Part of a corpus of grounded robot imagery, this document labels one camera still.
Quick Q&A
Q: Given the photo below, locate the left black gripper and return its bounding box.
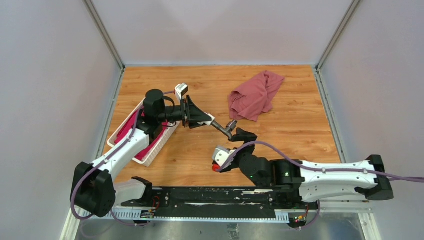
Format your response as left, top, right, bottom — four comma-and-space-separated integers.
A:
157, 95, 212, 130

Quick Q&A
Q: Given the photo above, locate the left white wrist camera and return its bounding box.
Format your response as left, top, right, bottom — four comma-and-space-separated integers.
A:
173, 82, 189, 101

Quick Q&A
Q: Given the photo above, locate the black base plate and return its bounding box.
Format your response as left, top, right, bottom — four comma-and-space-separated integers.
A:
121, 186, 318, 220

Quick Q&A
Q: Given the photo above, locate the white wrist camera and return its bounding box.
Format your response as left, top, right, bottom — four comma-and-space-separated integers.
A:
212, 145, 239, 173
173, 82, 189, 101

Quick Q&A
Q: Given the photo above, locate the white pipe elbow fitting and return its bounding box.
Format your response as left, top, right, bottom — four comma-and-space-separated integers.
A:
198, 113, 215, 126

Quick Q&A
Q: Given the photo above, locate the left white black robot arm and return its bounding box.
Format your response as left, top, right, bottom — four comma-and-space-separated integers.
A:
70, 89, 215, 220

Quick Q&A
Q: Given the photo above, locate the white plastic basket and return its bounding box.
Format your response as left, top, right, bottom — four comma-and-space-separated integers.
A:
106, 96, 181, 168

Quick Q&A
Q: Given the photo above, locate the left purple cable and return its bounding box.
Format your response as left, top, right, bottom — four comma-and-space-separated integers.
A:
70, 90, 176, 228

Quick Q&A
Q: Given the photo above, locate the dusty pink cloth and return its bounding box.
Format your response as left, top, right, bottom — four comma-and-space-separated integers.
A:
227, 70, 285, 122

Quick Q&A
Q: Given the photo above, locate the magenta cloth in basket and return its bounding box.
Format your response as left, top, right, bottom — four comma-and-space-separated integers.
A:
114, 106, 168, 162

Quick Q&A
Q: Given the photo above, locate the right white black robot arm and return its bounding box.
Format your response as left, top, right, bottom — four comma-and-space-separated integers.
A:
217, 128, 394, 209

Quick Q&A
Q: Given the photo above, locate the aluminium frame rail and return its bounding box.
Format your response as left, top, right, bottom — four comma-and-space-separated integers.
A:
71, 184, 373, 228

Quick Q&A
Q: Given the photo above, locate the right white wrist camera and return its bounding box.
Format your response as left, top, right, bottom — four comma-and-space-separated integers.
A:
212, 145, 239, 173

